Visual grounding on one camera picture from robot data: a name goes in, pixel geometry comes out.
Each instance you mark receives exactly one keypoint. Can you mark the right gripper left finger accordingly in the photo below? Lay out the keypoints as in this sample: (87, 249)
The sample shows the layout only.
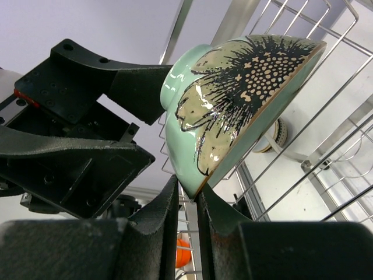
(142, 246)

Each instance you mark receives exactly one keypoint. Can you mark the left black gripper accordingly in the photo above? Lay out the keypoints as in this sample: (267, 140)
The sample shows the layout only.
(68, 152)

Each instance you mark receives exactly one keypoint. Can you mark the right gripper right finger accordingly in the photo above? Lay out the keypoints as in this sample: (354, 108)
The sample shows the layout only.
(235, 247)

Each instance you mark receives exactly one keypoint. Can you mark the brown patterned bowl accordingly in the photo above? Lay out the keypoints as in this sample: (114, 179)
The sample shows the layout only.
(279, 132)

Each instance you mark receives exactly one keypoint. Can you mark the celadon green bowl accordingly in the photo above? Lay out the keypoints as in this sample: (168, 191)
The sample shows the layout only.
(219, 101)

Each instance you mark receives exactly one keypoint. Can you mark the light blue white bowl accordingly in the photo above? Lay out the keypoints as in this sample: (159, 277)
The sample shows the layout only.
(262, 146)

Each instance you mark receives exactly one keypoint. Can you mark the stainless steel dish rack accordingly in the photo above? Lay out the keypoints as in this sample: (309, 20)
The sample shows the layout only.
(326, 170)

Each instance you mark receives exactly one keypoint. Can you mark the orange white cup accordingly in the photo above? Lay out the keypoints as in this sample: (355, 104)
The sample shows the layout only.
(183, 253)

